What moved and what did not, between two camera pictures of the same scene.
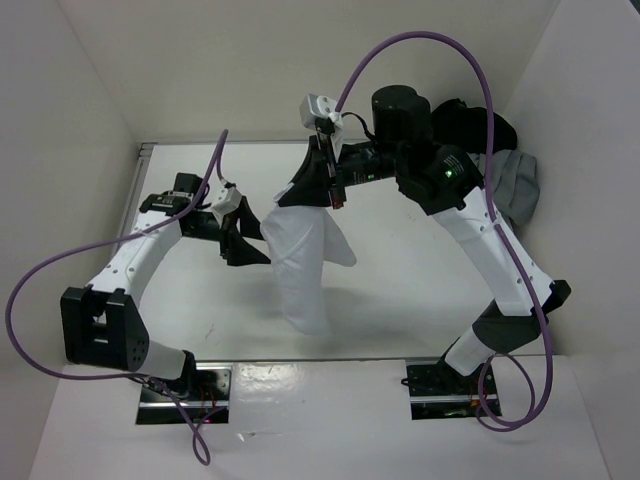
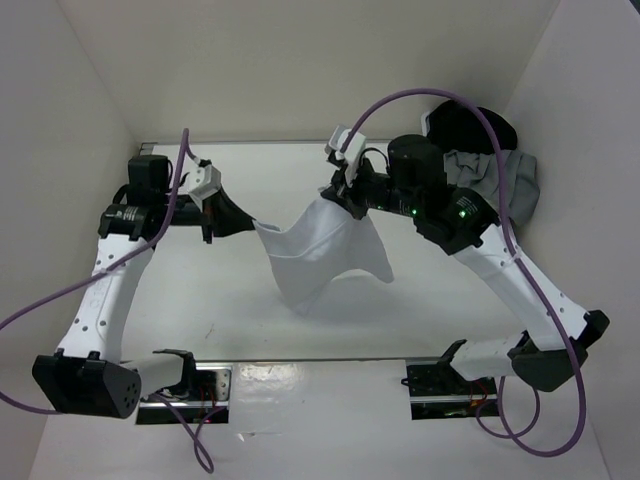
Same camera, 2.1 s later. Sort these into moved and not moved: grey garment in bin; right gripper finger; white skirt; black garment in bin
Moved: right gripper finger; white skirt
Not moved: black garment in bin; grey garment in bin
